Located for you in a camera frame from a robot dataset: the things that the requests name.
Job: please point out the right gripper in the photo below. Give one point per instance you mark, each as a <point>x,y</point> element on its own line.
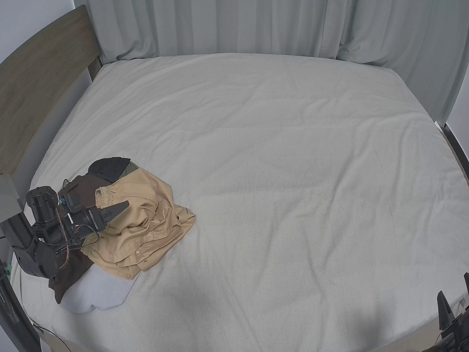
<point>456,330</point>

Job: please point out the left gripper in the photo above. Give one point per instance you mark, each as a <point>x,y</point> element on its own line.
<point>93,220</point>

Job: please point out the tan shorts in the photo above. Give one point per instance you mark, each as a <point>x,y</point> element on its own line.
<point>146,211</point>

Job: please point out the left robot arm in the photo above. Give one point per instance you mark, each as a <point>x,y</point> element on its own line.
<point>36,255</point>

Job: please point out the bed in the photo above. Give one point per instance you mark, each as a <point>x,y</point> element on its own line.
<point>256,160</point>

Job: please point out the black garment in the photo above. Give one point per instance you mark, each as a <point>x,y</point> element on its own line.
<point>108,167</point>

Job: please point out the brown garment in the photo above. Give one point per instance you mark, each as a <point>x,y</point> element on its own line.
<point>73,273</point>

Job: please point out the green garment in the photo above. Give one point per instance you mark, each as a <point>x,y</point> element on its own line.
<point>130,169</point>

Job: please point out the white garment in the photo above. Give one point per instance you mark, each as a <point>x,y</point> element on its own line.
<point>99,292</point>

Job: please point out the pale green curtain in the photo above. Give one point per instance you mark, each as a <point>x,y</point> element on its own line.
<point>205,13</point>
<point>403,20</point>

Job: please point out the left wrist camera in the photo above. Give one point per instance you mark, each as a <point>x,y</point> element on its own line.
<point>76,202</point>

